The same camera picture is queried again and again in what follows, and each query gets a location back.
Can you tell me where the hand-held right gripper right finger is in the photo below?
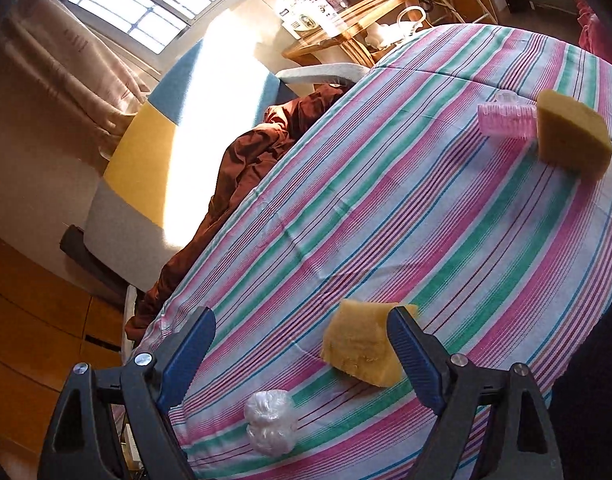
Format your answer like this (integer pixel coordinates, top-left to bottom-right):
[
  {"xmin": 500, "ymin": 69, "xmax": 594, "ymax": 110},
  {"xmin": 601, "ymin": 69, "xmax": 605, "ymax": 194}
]
[{"xmin": 386, "ymin": 306, "xmax": 567, "ymax": 480}]

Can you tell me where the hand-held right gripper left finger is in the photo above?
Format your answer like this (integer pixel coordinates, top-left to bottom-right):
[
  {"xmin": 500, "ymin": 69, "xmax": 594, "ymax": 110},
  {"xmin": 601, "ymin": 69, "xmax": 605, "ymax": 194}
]
[{"xmin": 36, "ymin": 305, "xmax": 217, "ymax": 480}]

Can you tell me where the yellow sponge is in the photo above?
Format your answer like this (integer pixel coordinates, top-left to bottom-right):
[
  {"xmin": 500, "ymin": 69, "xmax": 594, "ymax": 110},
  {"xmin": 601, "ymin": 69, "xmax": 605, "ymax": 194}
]
[
  {"xmin": 536, "ymin": 89, "xmax": 612, "ymax": 182},
  {"xmin": 320, "ymin": 299, "xmax": 419, "ymax": 388}
]

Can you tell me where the white plastic bag ball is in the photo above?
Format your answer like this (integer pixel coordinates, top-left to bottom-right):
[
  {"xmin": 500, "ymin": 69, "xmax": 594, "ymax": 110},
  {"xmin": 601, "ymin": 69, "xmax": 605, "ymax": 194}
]
[{"xmin": 243, "ymin": 389, "xmax": 299, "ymax": 457}]

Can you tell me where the wooden wardrobe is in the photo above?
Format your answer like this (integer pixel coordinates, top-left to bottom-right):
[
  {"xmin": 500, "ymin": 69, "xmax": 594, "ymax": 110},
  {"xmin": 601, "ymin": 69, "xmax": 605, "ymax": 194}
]
[{"xmin": 0, "ymin": 227, "xmax": 131, "ymax": 480}]

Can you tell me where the person's dark clothing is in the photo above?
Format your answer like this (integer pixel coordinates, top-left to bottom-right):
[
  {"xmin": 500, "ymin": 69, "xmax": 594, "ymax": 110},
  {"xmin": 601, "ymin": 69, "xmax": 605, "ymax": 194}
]
[{"xmin": 551, "ymin": 280, "xmax": 612, "ymax": 480}]

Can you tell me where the brown blanket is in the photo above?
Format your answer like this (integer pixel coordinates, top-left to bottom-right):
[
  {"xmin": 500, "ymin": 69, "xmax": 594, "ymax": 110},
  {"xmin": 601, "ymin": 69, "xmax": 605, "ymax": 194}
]
[{"xmin": 124, "ymin": 82, "xmax": 357, "ymax": 341}]

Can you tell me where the grey yellow blue armchair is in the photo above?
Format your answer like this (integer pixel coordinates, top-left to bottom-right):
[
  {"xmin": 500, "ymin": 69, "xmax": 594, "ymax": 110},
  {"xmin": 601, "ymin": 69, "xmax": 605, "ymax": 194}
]
[{"xmin": 83, "ymin": 35, "xmax": 369, "ymax": 361}]

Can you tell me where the beige patterned curtain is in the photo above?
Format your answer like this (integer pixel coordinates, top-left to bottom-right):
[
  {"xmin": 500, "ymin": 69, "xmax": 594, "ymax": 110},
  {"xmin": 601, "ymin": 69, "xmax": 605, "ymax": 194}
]
[{"xmin": 0, "ymin": 0, "xmax": 151, "ymax": 161}]

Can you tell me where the wooden side table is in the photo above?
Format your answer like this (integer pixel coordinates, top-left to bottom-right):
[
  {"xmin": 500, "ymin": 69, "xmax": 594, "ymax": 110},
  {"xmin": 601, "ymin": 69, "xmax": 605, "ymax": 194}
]
[{"xmin": 281, "ymin": 0, "xmax": 421, "ymax": 68}]

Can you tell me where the small white printed box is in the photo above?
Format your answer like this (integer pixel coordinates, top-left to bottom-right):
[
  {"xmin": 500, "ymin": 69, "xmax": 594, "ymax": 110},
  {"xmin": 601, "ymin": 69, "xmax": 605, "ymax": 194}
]
[{"xmin": 313, "ymin": 0, "xmax": 347, "ymax": 23}]

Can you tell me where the barred window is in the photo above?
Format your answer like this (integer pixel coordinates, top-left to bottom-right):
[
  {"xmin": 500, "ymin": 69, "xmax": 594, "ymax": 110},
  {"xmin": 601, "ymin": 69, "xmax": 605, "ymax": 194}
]
[{"xmin": 40, "ymin": 0, "xmax": 287, "ymax": 56}]

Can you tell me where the pink cloth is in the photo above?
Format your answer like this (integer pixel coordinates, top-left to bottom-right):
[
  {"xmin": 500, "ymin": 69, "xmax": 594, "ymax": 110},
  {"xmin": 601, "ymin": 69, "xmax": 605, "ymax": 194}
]
[{"xmin": 576, "ymin": 0, "xmax": 612, "ymax": 61}]

